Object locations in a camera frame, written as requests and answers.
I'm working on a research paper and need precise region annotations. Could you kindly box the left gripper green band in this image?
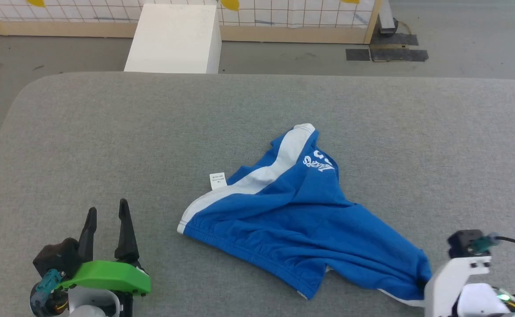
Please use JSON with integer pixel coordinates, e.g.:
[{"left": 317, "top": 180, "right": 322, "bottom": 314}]
[{"left": 57, "top": 199, "right": 152, "bottom": 317}]

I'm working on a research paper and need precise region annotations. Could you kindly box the grey metal stand foot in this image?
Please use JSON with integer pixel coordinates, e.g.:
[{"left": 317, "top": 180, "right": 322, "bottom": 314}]
[{"left": 378, "top": 0, "right": 400, "bottom": 36}]

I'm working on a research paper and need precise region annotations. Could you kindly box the lemon-pattern grid partition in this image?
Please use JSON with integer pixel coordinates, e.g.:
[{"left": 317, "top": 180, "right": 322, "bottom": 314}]
[{"left": 0, "top": 0, "right": 383, "bottom": 45}]

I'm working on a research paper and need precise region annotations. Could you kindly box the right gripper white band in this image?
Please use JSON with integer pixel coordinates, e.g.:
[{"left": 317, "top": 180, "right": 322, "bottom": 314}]
[{"left": 424, "top": 255, "right": 492, "bottom": 317}]

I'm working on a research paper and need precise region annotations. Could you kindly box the left black cable teal plug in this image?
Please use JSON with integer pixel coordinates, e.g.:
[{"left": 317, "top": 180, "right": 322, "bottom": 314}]
[{"left": 34, "top": 269, "right": 65, "bottom": 305}]

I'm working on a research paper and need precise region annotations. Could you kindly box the white rectangular box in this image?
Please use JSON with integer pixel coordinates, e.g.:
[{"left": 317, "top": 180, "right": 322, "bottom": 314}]
[{"left": 124, "top": 4, "right": 222, "bottom": 74}]

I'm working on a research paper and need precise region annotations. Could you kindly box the small black floor mat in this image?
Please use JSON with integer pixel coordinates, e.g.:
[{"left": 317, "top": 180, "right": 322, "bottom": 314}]
[{"left": 345, "top": 48, "right": 371, "bottom": 62}]

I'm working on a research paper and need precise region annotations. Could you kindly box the blue and white garment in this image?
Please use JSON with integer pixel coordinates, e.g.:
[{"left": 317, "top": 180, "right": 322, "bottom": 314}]
[{"left": 177, "top": 123, "right": 433, "bottom": 307}]

